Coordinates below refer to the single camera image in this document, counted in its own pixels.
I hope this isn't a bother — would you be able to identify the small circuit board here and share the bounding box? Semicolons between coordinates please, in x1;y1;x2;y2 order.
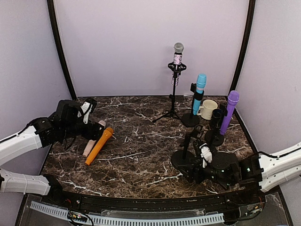
67;211;87;223

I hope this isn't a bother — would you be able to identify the light blue microphone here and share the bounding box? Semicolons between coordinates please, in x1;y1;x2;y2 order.
192;73;206;115

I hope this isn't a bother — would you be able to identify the black tripod microphone stand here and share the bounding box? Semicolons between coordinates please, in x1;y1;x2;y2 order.
152;63;187;123

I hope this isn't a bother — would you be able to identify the glitter silver microphone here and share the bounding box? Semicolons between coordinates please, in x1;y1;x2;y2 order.
172;42;184;86

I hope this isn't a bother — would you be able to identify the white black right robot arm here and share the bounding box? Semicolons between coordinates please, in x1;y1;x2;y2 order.
171;143;301;204

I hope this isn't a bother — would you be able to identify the black round-base stand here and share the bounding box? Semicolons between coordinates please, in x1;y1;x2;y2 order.
219;103;228;118
204;109;225;146
181;83;199;127
171;125;204;168

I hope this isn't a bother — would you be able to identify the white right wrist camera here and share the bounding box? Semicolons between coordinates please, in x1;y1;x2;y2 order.
199;143;213;168

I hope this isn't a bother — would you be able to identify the pink microphone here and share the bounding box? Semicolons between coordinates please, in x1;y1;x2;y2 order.
83;120;106;157

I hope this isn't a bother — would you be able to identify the orange microphone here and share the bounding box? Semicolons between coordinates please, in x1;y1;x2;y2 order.
85;128;114;165

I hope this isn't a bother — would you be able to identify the cream ceramic mug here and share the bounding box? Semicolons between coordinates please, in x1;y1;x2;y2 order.
197;99;218;120

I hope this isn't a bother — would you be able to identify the purple microphone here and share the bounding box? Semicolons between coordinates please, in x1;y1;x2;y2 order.
220;90;239;136

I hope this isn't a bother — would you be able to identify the black table edge rail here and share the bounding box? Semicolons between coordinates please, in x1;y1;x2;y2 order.
42;169;266;218

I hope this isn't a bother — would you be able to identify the black enclosure frame post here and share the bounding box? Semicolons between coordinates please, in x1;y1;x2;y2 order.
47;0;77;100
229;0;256;93

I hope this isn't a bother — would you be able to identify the dark blue ceramic mug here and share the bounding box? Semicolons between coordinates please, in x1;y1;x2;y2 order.
209;109;224;129

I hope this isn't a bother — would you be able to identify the white slotted cable duct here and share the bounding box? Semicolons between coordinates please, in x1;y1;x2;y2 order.
30;201;224;226

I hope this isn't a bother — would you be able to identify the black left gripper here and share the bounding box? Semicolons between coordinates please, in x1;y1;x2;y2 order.
62;120;104;140

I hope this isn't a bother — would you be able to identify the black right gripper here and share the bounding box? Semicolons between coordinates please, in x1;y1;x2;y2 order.
178;156;235;186

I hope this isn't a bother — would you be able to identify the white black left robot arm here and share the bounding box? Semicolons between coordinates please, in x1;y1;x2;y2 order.
0;98;104;205

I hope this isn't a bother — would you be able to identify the black round-base stand, blue mic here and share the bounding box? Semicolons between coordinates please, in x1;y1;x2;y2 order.
181;83;199;127

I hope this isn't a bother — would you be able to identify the black enclosure frame post right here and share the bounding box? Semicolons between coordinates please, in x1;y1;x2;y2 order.
229;0;256;93

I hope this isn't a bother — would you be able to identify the black enclosure frame post left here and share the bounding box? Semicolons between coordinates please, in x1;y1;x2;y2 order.
47;0;77;100

